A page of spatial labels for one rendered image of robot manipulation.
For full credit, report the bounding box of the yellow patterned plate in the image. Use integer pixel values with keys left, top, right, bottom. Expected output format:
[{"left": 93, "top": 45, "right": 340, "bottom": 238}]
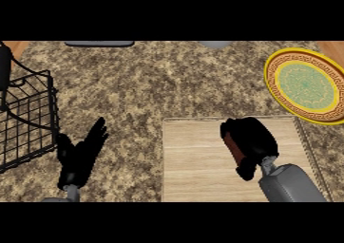
[{"left": 264, "top": 47, "right": 344, "bottom": 126}]

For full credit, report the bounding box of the black wire basket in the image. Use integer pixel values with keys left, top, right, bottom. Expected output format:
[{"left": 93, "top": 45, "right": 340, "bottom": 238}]
[{"left": 0, "top": 40, "right": 62, "bottom": 177}]

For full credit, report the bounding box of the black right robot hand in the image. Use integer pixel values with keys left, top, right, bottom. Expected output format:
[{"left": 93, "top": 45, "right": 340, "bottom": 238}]
[{"left": 219, "top": 116, "right": 281, "bottom": 182}]

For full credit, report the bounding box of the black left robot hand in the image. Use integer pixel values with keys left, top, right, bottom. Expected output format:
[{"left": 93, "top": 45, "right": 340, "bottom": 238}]
[{"left": 55, "top": 116, "right": 111, "bottom": 191}]

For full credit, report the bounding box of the pale wooden tray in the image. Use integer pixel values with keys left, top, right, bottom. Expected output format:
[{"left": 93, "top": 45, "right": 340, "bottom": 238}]
[{"left": 160, "top": 115, "right": 334, "bottom": 203}]

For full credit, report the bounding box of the brown sweet potato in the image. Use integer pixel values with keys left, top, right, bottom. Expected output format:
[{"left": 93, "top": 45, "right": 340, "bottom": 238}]
[{"left": 223, "top": 131, "right": 245, "bottom": 166}]

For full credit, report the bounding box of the dark grey flat object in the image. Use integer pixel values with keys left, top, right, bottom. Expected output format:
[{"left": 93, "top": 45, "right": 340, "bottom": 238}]
[{"left": 64, "top": 40, "right": 136, "bottom": 48}]

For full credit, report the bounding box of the pale grey rounded object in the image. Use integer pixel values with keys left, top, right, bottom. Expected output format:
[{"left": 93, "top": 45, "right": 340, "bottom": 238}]
[{"left": 197, "top": 40, "right": 235, "bottom": 49}]

